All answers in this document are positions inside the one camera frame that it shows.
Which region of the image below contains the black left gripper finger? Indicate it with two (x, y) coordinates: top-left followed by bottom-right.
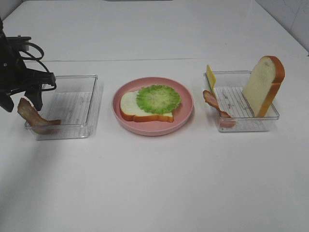
(0, 93), (14, 113)
(25, 88), (43, 111)

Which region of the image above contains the clear plastic tray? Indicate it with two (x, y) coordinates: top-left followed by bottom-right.
(25, 75), (103, 140)
(204, 71), (280, 132)

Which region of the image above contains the clear right plastic tray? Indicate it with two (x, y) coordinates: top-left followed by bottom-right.
(204, 71), (280, 132)

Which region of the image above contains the clear left plastic tray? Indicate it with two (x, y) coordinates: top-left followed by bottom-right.
(25, 75), (103, 140)

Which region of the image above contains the pink round plate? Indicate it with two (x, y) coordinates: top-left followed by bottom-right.
(112, 77), (194, 136)

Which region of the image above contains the green lettuce leaf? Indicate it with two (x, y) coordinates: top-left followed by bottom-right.
(136, 85), (182, 115)

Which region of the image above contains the bread slice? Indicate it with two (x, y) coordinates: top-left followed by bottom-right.
(120, 91), (174, 123)
(242, 56), (285, 117)

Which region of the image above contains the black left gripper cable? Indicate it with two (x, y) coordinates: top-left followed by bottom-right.
(18, 42), (57, 92)

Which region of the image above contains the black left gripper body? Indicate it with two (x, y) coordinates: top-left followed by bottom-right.
(0, 22), (56, 95)

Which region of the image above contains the yellow cheese slice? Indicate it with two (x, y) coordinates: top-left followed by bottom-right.
(206, 64), (216, 93)

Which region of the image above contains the bacon strip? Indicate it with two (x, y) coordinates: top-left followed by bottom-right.
(17, 98), (61, 134)
(203, 90), (236, 128)

